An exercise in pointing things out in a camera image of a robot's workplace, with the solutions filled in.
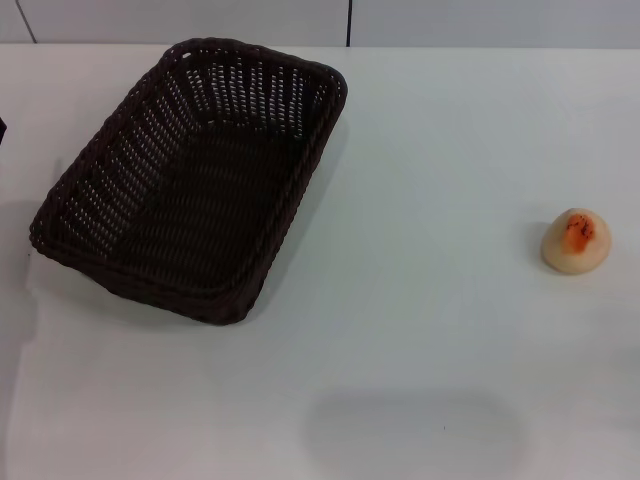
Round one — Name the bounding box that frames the black woven plastic basket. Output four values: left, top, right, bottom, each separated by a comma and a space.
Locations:
28, 38, 349, 327

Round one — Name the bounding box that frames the white bun with orange top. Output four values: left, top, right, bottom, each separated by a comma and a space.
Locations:
541, 207, 613, 275

